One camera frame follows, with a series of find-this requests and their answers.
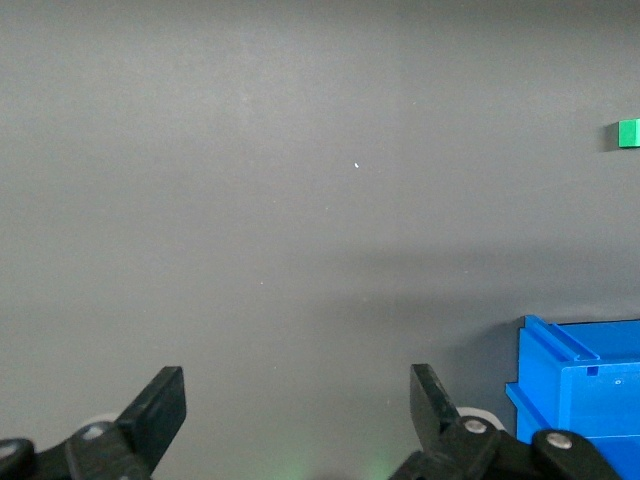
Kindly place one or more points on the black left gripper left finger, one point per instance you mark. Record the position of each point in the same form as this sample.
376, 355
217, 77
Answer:
150, 415

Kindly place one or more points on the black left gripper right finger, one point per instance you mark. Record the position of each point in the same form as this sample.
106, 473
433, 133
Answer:
450, 440

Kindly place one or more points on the small green cube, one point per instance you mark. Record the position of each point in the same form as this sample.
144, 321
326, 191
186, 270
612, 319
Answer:
630, 133

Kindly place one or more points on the blue plastic storage bin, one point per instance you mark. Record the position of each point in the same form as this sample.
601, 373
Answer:
585, 395

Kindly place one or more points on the dark grey table mat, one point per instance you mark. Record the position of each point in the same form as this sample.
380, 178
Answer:
280, 200

